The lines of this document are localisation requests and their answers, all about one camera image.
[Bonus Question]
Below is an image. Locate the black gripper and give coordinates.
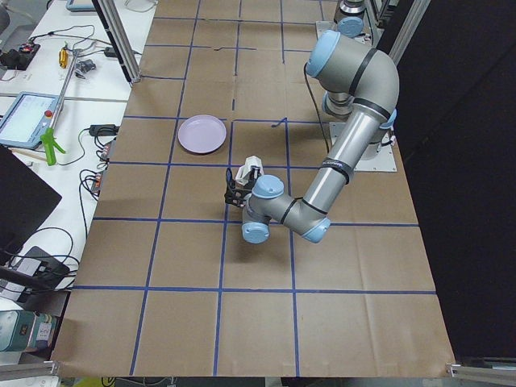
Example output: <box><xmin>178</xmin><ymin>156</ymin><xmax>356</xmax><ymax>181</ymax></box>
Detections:
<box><xmin>224</xmin><ymin>180</ymin><xmax>253</xmax><ymax>207</ymax></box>

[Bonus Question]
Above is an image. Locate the lavender round plate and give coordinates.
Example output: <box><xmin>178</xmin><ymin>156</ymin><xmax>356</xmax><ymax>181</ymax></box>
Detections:
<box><xmin>177</xmin><ymin>114</ymin><xmax>227</xmax><ymax>154</ymax></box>

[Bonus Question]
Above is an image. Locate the blue teach pendant tablet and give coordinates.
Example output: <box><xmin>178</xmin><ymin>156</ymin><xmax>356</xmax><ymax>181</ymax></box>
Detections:
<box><xmin>1</xmin><ymin>91</ymin><xmax>58</xmax><ymax>149</ymax></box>

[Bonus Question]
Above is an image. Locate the teal box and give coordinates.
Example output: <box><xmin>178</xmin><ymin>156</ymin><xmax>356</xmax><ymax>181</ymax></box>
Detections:
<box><xmin>1</xmin><ymin>310</ymin><xmax>36</xmax><ymax>352</ymax></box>

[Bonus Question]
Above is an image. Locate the green plastic clamp tool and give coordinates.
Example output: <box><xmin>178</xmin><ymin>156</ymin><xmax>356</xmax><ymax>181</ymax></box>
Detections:
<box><xmin>40</xmin><ymin>127</ymin><xmax>66</xmax><ymax>166</ymax></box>

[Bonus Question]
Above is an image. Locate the aluminium frame post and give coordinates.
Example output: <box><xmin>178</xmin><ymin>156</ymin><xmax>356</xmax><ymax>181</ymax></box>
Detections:
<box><xmin>92</xmin><ymin>0</ymin><xmax>141</xmax><ymax>85</ymax></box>

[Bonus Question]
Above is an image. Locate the black monitor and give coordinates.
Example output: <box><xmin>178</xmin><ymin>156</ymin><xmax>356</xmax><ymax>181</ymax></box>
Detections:
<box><xmin>1</xmin><ymin>147</ymin><xmax>61</xmax><ymax>264</ymax></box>

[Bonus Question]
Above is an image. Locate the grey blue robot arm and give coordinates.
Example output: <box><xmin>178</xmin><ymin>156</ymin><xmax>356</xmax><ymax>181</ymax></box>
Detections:
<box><xmin>240</xmin><ymin>30</ymin><xmax>399</xmax><ymax>244</ymax></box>

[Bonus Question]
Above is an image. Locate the yellow handled tool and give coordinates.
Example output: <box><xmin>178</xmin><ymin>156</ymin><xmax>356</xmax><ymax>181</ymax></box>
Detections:
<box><xmin>58</xmin><ymin>43</ymin><xmax>69</xmax><ymax>69</ymax></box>

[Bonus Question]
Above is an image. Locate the brown cardboard table cover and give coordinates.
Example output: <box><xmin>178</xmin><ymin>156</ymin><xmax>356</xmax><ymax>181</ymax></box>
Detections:
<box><xmin>52</xmin><ymin>1</ymin><xmax>454</xmax><ymax>377</ymax></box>

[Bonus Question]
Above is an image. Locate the black power adapter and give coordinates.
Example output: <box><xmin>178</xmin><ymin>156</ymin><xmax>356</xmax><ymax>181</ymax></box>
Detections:
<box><xmin>88</xmin><ymin>124</ymin><xmax>119</xmax><ymax>136</ymax></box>

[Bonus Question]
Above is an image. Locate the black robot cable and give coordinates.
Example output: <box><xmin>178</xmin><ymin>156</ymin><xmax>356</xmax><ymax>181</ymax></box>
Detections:
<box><xmin>303</xmin><ymin>62</ymin><xmax>332</xmax><ymax>156</ymax></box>

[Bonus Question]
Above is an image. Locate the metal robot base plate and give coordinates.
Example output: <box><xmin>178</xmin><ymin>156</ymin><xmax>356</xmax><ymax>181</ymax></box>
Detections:
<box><xmin>355</xmin><ymin>131</ymin><xmax>397</xmax><ymax>173</ymax></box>

